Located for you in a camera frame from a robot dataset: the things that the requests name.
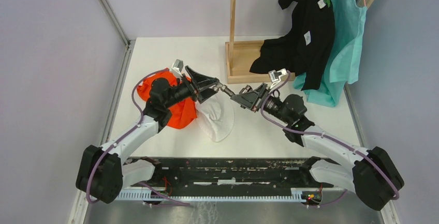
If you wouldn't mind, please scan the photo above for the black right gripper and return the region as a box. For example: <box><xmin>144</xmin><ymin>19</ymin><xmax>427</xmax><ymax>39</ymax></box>
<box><xmin>231</xmin><ymin>83</ymin><xmax>291</xmax><ymax>124</ymax></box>

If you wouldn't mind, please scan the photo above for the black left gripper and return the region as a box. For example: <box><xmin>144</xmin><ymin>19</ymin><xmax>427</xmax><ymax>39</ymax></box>
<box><xmin>164</xmin><ymin>66</ymin><xmax>219</xmax><ymax>109</ymax></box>

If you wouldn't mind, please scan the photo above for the silver angle valve fitting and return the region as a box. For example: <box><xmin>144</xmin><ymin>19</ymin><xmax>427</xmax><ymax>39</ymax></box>
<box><xmin>212</xmin><ymin>82</ymin><xmax>229</xmax><ymax>93</ymax></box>

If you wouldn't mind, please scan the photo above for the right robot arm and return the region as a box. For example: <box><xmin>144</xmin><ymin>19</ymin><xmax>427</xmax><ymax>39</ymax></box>
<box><xmin>226</xmin><ymin>83</ymin><xmax>404</xmax><ymax>211</ymax></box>

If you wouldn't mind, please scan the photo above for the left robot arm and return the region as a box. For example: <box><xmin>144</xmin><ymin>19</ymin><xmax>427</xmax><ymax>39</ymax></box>
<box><xmin>76</xmin><ymin>66</ymin><xmax>220</xmax><ymax>204</ymax></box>

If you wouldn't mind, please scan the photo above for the white bucket hat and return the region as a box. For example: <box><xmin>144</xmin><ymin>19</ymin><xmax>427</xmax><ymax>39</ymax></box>
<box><xmin>195</xmin><ymin>93</ymin><xmax>235</xmax><ymax>142</ymax></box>

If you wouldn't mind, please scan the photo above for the orange cloth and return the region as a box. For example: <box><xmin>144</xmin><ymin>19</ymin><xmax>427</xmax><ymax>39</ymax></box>
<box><xmin>136</xmin><ymin>70</ymin><xmax>197</xmax><ymax>129</ymax></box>

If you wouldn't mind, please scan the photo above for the wooden clothes rack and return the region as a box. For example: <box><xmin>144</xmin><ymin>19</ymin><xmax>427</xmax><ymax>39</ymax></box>
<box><xmin>225</xmin><ymin>0</ymin><xmax>295</xmax><ymax>84</ymax></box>

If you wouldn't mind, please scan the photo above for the black t-shirt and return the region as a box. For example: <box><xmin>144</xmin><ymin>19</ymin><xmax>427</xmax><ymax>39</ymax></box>
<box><xmin>250</xmin><ymin>0</ymin><xmax>335</xmax><ymax>91</ymax></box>

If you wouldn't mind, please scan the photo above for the teal garment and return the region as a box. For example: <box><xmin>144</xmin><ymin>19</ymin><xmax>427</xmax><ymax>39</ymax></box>
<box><xmin>304</xmin><ymin>0</ymin><xmax>367</xmax><ymax>107</ymax></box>

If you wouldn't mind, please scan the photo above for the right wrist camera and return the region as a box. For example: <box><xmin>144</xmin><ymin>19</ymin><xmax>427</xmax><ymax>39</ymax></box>
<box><xmin>268</xmin><ymin>68</ymin><xmax>288</xmax><ymax>90</ymax></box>

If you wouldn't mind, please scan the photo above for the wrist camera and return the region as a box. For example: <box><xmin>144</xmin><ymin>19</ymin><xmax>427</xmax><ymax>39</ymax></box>
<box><xmin>169</xmin><ymin>59</ymin><xmax>184</xmax><ymax>78</ymax></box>
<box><xmin>268</xmin><ymin>68</ymin><xmax>288</xmax><ymax>90</ymax></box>

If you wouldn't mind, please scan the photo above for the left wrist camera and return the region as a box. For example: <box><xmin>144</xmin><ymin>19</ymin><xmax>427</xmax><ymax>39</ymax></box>
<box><xmin>169</xmin><ymin>59</ymin><xmax>184</xmax><ymax>78</ymax></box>

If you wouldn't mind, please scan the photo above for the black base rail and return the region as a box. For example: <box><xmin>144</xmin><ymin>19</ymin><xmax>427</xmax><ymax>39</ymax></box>
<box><xmin>143</xmin><ymin>157</ymin><xmax>334</xmax><ymax>197</ymax></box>

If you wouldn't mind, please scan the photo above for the white cable duct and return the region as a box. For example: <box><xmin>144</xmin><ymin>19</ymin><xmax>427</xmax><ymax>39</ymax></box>
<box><xmin>116</xmin><ymin>188</ymin><xmax>310</xmax><ymax>203</ymax></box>

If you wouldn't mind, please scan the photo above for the aluminium frame rail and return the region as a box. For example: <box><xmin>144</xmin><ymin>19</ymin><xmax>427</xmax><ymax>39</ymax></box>
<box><xmin>67</xmin><ymin>39</ymin><xmax>152</xmax><ymax>224</ymax></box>

